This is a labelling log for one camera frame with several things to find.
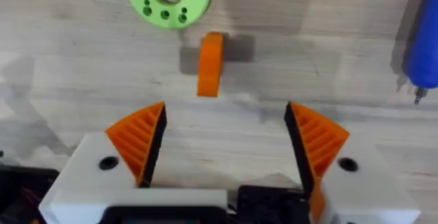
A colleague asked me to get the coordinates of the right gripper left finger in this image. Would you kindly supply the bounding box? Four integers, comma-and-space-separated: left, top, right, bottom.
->
38, 101, 168, 224

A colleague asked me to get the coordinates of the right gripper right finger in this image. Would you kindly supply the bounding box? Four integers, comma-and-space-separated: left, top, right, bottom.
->
283, 101, 422, 224

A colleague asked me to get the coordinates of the blue electric screwdriver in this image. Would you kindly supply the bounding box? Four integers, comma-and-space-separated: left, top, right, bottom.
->
400, 0, 438, 105

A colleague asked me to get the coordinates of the orange ribbed wedge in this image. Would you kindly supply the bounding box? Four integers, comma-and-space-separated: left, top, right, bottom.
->
196, 32, 224, 99

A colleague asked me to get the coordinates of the green disc with holes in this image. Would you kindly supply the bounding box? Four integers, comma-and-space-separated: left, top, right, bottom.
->
124, 0, 215, 30

